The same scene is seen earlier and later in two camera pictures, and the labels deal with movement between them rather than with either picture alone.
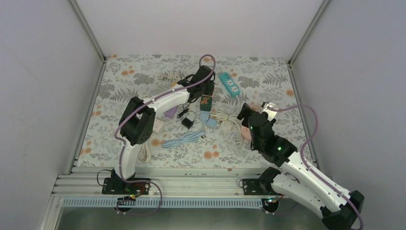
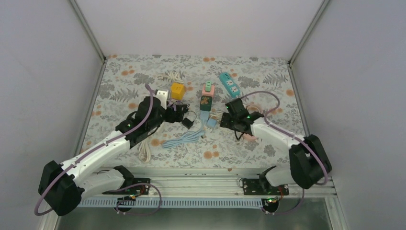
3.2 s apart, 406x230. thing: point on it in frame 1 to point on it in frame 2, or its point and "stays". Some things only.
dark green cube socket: (206, 103) stays
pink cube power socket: (212, 96) stays
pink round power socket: (245, 132) stays
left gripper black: (210, 91) to (178, 114)
